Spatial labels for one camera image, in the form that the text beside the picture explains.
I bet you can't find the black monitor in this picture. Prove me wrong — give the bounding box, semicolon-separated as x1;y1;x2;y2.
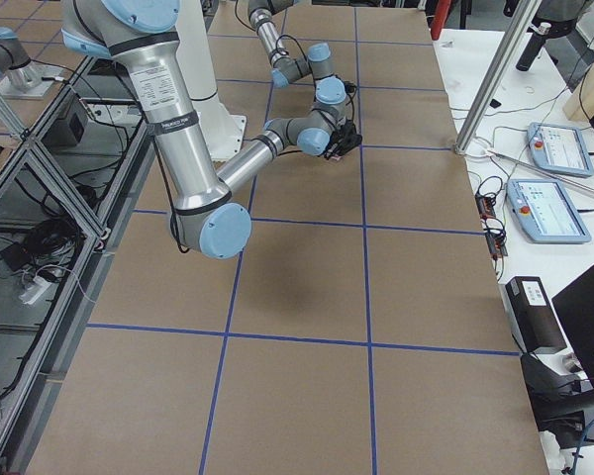
521;264;594;448

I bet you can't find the white power strip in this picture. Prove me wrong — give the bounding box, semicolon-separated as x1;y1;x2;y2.
19;276;50;305

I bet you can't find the teach pendant tablet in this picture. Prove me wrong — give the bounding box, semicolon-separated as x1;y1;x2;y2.
527;122;594;177
506;179;592;244

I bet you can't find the aluminium frame post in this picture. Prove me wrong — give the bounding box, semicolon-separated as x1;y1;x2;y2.
453;0;542;155

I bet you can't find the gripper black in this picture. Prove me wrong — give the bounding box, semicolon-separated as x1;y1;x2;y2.
326;126;361;158

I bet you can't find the black box with label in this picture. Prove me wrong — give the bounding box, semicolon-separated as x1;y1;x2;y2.
505;276;567;354

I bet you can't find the near teach pendant tablet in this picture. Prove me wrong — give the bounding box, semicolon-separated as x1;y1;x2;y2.
506;179;592;244

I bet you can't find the black orange electronics board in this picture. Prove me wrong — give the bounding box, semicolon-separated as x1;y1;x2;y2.
474;192;507;261

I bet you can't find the black cylinder device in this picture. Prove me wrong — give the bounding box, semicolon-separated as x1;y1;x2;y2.
516;0;583;71

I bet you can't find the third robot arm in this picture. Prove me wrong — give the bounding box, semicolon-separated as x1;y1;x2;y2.
0;27;50;100

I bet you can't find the aluminium frame rack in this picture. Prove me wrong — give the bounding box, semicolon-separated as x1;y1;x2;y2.
0;59;151;474

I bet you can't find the far teach pendant tablet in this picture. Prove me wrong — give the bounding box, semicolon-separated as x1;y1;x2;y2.
527;122;594;177

